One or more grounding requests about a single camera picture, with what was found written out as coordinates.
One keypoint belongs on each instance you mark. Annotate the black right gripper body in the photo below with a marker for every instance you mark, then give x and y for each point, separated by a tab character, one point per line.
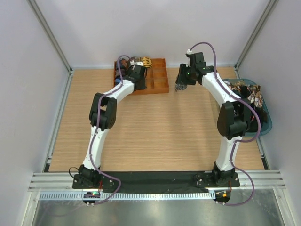
186	75

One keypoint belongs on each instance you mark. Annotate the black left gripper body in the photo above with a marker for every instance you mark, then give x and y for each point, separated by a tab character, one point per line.
143	86

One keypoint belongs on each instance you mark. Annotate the grey floral tie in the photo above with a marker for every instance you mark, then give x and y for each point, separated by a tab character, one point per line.
180	86

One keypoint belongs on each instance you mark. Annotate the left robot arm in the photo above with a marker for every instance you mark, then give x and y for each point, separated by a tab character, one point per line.
102	116

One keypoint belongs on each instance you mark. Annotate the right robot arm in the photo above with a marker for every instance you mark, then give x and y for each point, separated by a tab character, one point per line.
234	116

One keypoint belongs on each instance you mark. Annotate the yellow black rolled tie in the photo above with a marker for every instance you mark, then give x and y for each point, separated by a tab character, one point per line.
147	62

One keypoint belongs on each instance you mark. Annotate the navy orange rolled tie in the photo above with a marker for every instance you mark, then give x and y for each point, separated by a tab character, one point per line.
122	64

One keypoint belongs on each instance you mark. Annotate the dark brown rolled tie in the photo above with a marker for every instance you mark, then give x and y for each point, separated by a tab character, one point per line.
118	73

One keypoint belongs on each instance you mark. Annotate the blue striped rolled tie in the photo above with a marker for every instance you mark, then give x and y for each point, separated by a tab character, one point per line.
117	82

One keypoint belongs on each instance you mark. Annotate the orange compartment tray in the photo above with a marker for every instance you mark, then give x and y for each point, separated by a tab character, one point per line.
156	78

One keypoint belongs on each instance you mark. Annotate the brown blue floral tie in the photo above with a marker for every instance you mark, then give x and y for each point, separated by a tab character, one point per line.
249	91

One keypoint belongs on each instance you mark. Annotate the teal plastic bin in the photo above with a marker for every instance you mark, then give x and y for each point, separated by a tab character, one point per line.
263	114

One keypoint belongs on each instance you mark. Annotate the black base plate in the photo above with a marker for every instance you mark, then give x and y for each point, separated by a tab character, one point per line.
154	182

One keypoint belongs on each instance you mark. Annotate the aluminium frame rail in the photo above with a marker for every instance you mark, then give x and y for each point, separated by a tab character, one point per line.
262	179

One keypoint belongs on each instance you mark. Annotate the white slotted cable duct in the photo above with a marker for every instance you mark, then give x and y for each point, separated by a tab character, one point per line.
93	196

